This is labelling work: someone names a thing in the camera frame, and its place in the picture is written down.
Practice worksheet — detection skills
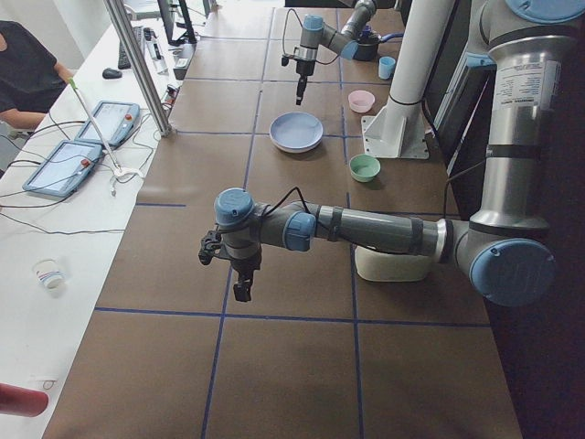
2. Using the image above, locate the blue plate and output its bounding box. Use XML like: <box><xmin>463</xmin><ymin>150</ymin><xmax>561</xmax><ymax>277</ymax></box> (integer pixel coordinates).
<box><xmin>269</xmin><ymin>112</ymin><xmax>324</xmax><ymax>154</ymax></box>

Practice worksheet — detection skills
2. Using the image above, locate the pink bowl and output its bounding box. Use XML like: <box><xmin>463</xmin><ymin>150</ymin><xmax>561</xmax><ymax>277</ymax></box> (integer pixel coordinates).
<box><xmin>348</xmin><ymin>90</ymin><xmax>376</xmax><ymax>113</ymax></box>

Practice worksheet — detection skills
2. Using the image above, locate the dark blue pot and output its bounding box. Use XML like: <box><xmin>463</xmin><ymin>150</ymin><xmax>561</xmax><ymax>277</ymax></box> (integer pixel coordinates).
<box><xmin>353</xmin><ymin>25</ymin><xmax>404</xmax><ymax>61</ymax></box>

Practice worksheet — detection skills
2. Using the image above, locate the light blue cup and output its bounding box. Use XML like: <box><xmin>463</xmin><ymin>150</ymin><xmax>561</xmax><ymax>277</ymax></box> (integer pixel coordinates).
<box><xmin>378</xmin><ymin>56</ymin><xmax>396</xmax><ymax>80</ymax></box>

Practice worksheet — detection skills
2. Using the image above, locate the green bowl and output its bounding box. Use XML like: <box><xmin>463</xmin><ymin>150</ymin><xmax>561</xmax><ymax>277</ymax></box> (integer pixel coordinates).
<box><xmin>348</xmin><ymin>154</ymin><xmax>381</xmax><ymax>183</ymax></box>

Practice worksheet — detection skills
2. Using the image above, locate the white pillar with base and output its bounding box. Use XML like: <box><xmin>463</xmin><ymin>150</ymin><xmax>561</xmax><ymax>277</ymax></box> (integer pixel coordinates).
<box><xmin>362</xmin><ymin>0</ymin><xmax>455</xmax><ymax>160</ymax></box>

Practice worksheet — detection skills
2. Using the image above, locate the black monitor stand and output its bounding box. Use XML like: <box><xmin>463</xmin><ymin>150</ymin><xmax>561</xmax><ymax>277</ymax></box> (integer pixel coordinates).
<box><xmin>157</xmin><ymin>0</ymin><xmax>197</xmax><ymax>47</ymax></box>

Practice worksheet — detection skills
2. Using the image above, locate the stick with green tip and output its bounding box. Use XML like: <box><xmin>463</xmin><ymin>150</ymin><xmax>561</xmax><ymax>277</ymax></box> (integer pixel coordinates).
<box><xmin>68</xmin><ymin>77</ymin><xmax>122</xmax><ymax>177</ymax></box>

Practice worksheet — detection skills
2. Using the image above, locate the black keyboard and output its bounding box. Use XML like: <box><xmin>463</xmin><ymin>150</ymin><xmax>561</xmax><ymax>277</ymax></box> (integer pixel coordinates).
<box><xmin>117</xmin><ymin>26</ymin><xmax>145</xmax><ymax>70</ymax></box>

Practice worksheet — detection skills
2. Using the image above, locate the upper teach pendant tablet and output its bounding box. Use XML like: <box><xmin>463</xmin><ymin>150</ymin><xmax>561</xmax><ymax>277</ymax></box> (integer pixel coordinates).
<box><xmin>92</xmin><ymin>101</ymin><xmax>140</xmax><ymax>149</ymax></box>

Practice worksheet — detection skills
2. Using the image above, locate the teach pendant tablet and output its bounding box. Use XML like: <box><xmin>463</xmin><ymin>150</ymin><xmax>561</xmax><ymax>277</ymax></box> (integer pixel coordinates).
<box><xmin>92</xmin><ymin>101</ymin><xmax>140</xmax><ymax>149</ymax></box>
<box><xmin>22</xmin><ymin>141</ymin><xmax>101</xmax><ymax>198</ymax></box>

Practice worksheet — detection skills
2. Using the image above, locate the black computer mouse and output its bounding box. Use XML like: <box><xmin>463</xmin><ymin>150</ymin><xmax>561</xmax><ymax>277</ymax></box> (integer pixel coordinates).
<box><xmin>101</xmin><ymin>68</ymin><xmax>122</xmax><ymax>80</ymax></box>

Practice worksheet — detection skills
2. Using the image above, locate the paper cup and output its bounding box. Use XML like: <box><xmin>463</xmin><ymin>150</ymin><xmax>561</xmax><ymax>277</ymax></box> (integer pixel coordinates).
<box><xmin>32</xmin><ymin>259</ymin><xmax>65</xmax><ymax>299</ymax></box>

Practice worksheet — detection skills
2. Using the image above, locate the lower teach pendant tablet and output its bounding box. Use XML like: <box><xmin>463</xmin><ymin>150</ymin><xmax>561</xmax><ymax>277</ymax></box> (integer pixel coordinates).
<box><xmin>22</xmin><ymin>141</ymin><xmax>101</xmax><ymax>198</ymax></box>

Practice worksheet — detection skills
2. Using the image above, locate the red cylinder bottle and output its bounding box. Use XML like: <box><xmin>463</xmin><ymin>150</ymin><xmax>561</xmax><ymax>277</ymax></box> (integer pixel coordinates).
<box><xmin>0</xmin><ymin>383</ymin><xmax>48</xmax><ymax>417</ymax></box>

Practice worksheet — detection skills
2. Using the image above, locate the person in black shirt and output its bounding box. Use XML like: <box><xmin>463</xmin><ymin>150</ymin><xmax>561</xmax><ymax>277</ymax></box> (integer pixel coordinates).
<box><xmin>1</xmin><ymin>20</ymin><xmax>73</xmax><ymax>131</ymax></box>

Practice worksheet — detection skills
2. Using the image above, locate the aluminium frame post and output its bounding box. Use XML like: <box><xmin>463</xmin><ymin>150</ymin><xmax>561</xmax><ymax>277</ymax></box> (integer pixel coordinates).
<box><xmin>104</xmin><ymin>0</ymin><xmax>172</xmax><ymax>137</ymax></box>

